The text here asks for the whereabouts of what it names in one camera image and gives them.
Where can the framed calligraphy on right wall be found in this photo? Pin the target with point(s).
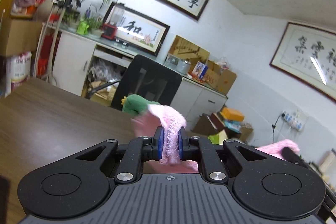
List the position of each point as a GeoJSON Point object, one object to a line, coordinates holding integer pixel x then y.
{"type": "Point", "coordinates": [307, 53]}

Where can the red blender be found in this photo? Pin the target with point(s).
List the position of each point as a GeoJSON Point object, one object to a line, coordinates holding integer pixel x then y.
{"type": "Point", "coordinates": [112, 20]}

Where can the green plush cushion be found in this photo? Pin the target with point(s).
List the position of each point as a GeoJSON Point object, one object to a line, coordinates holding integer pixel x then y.
{"type": "Point", "coordinates": [135, 104]}

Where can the brown cardboard box on cabinet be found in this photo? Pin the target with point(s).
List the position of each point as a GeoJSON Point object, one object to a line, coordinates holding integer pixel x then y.
{"type": "Point", "coordinates": [219, 79]}

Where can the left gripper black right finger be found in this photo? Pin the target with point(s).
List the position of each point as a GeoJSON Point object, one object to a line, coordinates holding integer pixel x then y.
{"type": "Point", "coordinates": [206, 154]}

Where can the black mesh office chair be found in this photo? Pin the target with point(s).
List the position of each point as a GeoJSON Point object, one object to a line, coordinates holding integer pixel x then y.
{"type": "Point", "coordinates": [147, 78]}

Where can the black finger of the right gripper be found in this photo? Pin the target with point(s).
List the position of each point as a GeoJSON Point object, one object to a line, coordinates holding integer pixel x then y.
{"type": "Point", "coordinates": [289, 155]}

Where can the white power strip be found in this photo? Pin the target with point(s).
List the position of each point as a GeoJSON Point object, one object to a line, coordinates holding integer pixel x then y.
{"type": "Point", "coordinates": [296, 119]}

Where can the pink fluffy towel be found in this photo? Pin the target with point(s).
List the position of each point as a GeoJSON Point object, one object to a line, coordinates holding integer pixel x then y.
{"type": "Point", "coordinates": [171, 121]}

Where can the orange box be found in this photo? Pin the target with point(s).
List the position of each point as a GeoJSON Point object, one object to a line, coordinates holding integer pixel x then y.
{"type": "Point", "coordinates": [232, 114]}

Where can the blue white carton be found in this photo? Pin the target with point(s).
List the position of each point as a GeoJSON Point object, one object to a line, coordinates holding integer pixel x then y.
{"type": "Point", "coordinates": [199, 71]}

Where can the white low cabinet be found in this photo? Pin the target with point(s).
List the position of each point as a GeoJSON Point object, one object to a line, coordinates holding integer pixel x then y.
{"type": "Point", "coordinates": [75, 55]}

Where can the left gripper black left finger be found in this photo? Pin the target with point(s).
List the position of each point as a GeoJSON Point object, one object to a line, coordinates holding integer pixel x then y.
{"type": "Point", "coordinates": [138, 151]}

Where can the potted green plant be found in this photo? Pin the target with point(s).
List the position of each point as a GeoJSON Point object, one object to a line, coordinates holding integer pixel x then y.
{"type": "Point", "coordinates": [85, 17]}

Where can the gold engraved plaque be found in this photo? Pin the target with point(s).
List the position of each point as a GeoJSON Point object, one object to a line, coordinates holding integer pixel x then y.
{"type": "Point", "coordinates": [184, 49]}

